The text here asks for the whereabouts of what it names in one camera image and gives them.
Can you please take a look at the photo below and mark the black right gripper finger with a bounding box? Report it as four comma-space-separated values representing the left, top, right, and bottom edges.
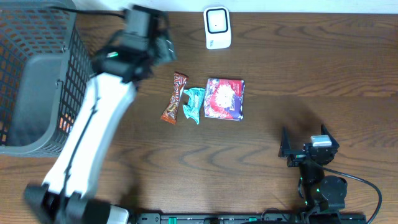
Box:
321, 124, 339, 147
280, 127, 290, 151

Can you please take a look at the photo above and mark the orange Top chocolate bar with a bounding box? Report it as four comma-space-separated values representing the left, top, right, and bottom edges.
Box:
160, 72, 188, 124

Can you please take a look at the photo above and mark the teal snack wrapper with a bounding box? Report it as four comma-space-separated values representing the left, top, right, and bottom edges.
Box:
183, 87, 205, 124

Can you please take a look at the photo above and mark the pink purple liner pack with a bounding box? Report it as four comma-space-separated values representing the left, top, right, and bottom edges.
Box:
203, 78, 245, 121

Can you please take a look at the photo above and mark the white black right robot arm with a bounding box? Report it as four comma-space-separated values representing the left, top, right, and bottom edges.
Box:
278, 125, 348, 223

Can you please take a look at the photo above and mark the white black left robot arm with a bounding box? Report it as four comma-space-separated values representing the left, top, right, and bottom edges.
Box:
24, 5, 175, 223

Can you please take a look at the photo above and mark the white barcode scanner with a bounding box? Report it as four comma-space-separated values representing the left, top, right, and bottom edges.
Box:
203, 6, 232, 50

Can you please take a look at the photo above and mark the grey plastic basket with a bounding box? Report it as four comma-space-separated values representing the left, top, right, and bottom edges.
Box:
1, 0, 92, 157

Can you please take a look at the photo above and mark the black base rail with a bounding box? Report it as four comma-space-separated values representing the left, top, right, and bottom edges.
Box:
132, 211, 367, 224

